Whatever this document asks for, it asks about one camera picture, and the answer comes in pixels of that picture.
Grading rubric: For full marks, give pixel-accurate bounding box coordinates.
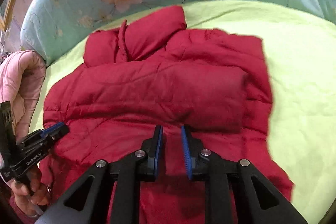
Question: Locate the light green bed sheet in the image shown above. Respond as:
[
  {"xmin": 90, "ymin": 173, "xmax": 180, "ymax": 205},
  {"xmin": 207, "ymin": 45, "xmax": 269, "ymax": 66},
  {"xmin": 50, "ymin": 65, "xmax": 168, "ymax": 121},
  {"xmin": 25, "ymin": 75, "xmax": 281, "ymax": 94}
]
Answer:
[{"xmin": 29, "ymin": 0, "xmax": 336, "ymax": 224}]

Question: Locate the person's left hand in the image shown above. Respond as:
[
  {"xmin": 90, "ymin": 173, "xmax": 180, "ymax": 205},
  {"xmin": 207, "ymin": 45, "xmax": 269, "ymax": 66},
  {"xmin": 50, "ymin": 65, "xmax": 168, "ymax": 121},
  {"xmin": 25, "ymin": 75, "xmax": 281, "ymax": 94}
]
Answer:
[{"xmin": 8, "ymin": 165, "xmax": 50, "ymax": 216}]

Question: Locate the pink folded quilt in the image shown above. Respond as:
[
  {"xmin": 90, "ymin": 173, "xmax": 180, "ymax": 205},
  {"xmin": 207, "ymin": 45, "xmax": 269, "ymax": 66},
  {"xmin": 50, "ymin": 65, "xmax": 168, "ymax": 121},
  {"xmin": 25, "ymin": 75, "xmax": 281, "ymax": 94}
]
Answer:
[{"xmin": 1, "ymin": 50, "xmax": 46, "ymax": 141}]

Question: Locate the maroon fleece sleeve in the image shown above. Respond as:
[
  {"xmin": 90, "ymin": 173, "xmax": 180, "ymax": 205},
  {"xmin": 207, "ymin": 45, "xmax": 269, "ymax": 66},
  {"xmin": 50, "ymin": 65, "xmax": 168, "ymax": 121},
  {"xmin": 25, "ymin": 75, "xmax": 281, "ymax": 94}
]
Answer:
[{"xmin": 9, "ymin": 196, "xmax": 39, "ymax": 224}]

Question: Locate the red puffer jacket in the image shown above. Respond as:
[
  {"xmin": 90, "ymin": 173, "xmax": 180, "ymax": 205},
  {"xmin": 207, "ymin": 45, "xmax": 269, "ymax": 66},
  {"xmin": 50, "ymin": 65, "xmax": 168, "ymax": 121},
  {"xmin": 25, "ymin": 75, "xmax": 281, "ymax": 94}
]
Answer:
[{"xmin": 40, "ymin": 6, "xmax": 293, "ymax": 223}]

